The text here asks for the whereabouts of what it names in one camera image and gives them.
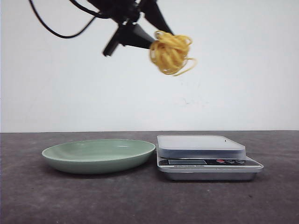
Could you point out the yellow vermicelli noodle bundle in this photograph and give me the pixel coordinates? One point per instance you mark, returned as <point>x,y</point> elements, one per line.
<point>170,53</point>

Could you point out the silver digital kitchen scale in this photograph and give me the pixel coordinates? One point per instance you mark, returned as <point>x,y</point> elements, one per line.
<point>204,158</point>

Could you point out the light green oval plate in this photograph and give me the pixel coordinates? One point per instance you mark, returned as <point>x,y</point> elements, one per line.
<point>98,156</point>

